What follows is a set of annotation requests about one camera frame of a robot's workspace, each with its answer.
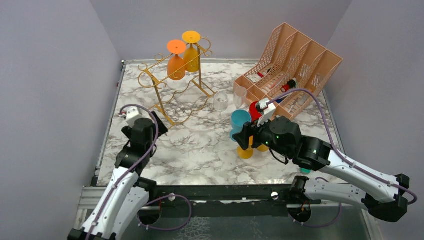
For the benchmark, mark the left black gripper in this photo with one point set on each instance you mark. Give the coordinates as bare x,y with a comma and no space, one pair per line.
163,129

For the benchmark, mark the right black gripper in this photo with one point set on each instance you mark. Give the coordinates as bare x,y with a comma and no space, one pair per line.
249,129

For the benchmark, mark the yellow wine glass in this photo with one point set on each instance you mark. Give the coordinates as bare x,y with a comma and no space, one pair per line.
248,153
191,54
262,148

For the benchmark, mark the blue wine glass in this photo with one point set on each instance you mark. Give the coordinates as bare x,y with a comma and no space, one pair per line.
238,118

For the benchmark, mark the red wine glass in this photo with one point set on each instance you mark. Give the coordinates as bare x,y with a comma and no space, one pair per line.
255,114

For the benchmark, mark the clear wine glass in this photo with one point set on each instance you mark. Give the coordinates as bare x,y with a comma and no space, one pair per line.
239,96
220,104

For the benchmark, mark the gold wire glass rack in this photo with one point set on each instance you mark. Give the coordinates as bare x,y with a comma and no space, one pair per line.
177,100

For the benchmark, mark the orange wine glass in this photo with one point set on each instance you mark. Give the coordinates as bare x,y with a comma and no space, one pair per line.
176,65

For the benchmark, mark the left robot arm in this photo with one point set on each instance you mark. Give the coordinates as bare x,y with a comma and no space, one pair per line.
127,191

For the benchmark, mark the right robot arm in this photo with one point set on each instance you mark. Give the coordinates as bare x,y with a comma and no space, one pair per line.
378,193

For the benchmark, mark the green small block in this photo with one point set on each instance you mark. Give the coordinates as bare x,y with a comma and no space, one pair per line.
305,171

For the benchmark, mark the peach plastic file organizer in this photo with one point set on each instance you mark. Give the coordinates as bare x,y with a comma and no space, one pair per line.
289,54

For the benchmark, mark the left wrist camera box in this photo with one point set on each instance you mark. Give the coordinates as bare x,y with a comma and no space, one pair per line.
131,115

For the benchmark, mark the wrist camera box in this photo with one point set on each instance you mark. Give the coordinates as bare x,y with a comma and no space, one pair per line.
267,109
131,115

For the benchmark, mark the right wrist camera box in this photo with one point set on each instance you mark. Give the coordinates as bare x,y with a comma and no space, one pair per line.
267,109

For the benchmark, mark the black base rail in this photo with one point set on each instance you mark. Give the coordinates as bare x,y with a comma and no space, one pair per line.
215,201

